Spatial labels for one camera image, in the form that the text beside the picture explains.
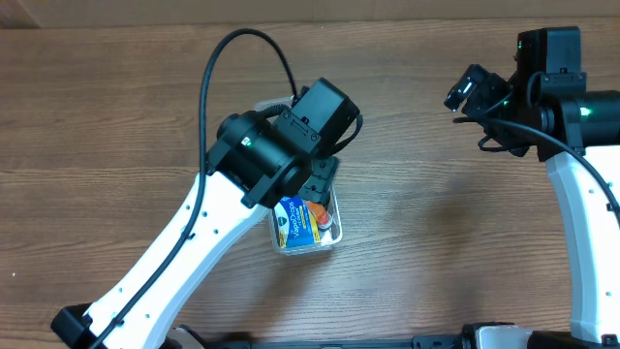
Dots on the blue yellow VapoDrops box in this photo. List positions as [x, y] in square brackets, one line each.
[295, 225]

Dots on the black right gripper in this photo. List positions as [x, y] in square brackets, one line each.
[484, 97]

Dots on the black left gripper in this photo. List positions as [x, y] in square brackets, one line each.
[323, 175]

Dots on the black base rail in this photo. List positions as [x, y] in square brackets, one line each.
[339, 344]

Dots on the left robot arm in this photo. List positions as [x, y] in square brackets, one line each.
[259, 158]

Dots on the clear plastic container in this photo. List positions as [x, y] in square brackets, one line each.
[328, 237]

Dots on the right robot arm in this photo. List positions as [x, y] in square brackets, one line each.
[546, 105]

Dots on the orange tube white caps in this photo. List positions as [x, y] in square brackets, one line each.
[323, 218]

